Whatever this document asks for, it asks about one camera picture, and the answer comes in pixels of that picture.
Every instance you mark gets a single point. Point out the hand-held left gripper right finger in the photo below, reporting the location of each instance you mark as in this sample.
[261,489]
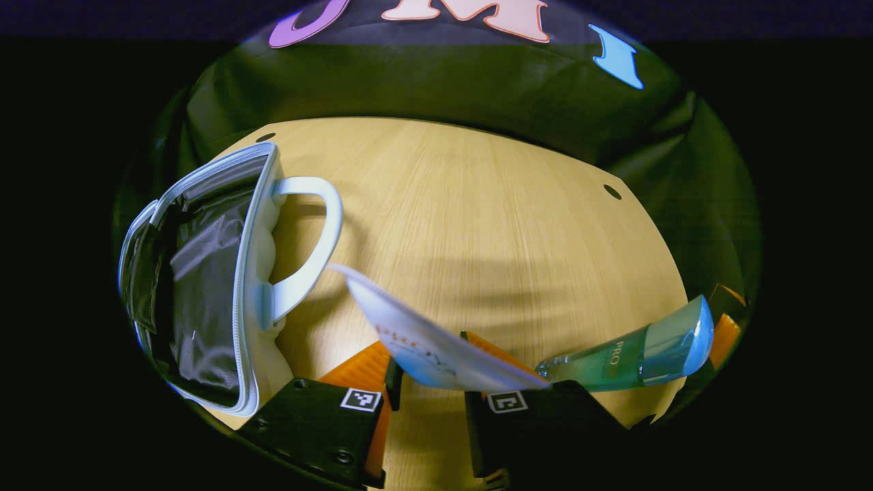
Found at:
[545,429]

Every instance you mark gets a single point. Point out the white blue skin care tube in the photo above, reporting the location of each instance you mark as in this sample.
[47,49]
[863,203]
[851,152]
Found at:
[423,341]

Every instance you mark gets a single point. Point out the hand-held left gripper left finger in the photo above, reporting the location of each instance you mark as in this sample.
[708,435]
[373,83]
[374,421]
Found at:
[393,382]

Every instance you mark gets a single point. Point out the white suitcase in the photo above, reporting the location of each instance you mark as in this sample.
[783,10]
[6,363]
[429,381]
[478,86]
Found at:
[204,286]

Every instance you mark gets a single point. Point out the green blue-capped skin care bottle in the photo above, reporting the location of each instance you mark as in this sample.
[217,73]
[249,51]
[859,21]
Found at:
[634,354]

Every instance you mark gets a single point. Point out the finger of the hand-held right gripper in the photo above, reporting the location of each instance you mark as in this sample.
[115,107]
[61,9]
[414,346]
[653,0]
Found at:
[730,298]
[724,341]

